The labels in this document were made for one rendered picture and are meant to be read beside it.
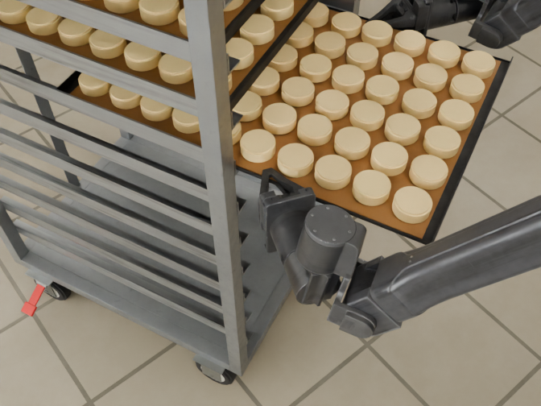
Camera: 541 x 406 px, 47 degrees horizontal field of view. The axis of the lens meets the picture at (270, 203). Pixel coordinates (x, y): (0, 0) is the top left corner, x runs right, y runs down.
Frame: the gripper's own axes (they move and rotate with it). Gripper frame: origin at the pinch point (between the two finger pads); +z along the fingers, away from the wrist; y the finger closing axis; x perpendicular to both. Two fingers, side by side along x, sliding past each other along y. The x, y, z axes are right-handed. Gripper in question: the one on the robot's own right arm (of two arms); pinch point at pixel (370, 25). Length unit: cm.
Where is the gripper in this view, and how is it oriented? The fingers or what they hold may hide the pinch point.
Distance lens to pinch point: 112.7
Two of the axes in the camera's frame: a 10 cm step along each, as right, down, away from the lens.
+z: -9.5, 2.5, -1.7
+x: 3.0, 7.5, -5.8
